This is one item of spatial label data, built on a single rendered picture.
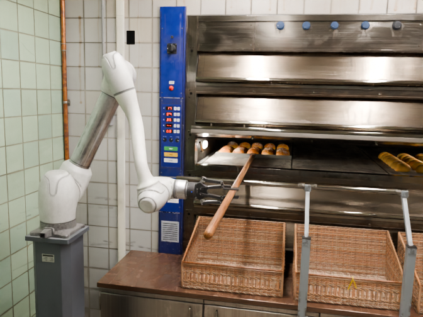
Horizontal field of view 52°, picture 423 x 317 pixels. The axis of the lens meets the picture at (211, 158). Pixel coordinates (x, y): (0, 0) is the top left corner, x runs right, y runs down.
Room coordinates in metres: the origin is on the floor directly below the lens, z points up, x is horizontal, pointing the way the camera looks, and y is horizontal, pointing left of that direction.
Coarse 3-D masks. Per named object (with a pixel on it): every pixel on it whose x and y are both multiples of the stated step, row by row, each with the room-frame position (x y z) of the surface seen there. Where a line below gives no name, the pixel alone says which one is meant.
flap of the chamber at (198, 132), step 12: (192, 132) 2.58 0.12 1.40; (204, 132) 2.56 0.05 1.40; (216, 132) 2.55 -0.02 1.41; (228, 132) 2.54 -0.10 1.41; (240, 132) 2.53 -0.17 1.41; (252, 132) 2.51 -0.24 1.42; (264, 132) 2.50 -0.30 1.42; (276, 132) 2.49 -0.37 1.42; (384, 144) 2.54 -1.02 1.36; (396, 144) 2.50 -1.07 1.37; (408, 144) 2.46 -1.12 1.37; (420, 144) 2.42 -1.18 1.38
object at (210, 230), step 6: (252, 156) 2.95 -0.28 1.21; (246, 162) 2.68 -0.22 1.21; (246, 168) 2.49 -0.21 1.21; (240, 174) 2.27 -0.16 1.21; (240, 180) 2.16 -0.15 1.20; (234, 186) 1.97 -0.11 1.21; (228, 192) 1.85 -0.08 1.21; (234, 192) 1.89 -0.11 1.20; (228, 198) 1.75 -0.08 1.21; (222, 204) 1.64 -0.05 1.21; (228, 204) 1.70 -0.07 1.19; (222, 210) 1.57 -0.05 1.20; (216, 216) 1.48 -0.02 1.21; (222, 216) 1.53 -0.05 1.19; (210, 222) 1.42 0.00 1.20; (216, 222) 1.42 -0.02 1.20; (210, 228) 1.34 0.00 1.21; (216, 228) 1.39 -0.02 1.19; (204, 234) 1.32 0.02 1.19; (210, 234) 1.32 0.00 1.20
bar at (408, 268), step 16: (176, 176) 2.37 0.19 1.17; (192, 176) 2.36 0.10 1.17; (368, 192) 2.18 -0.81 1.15; (384, 192) 2.16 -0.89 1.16; (400, 192) 2.14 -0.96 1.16; (304, 240) 2.01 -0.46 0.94; (304, 256) 2.01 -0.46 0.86; (304, 272) 2.01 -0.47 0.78; (304, 288) 2.01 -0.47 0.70; (304, 304) 2.00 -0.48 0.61; (400, 304) 1.95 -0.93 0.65
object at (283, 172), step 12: (204, 168) 2.71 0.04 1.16; (216, 168) 2.70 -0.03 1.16; (228, 168) 2.68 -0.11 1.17; (240, 168) 2.67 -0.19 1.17; (252, 168) 2.66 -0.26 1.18; (264, 168) 2.65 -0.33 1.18; (276, 168) 2.67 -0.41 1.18; (360, 180) 2.54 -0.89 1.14; (372, 180) 2.52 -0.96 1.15; (384, 180) 2.51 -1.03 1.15; (396, 180) 2.50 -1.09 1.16; (408, 180) 2.49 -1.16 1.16; (420, 180) 2.47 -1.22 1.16
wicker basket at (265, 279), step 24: (192, 240) 2.46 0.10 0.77; (216, 240) 2.62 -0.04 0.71; (240, 240) 2.60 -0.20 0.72; (192, 264) 2.21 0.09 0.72; (216, 264) 2.19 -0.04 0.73; (240, 264) 2.54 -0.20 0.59; (264, 264) 2.54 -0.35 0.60; (192, 288) 2.21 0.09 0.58; (216, 288) 2.19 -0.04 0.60; (240, 288) 2.17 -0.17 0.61; (264, 288) 2.15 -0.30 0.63
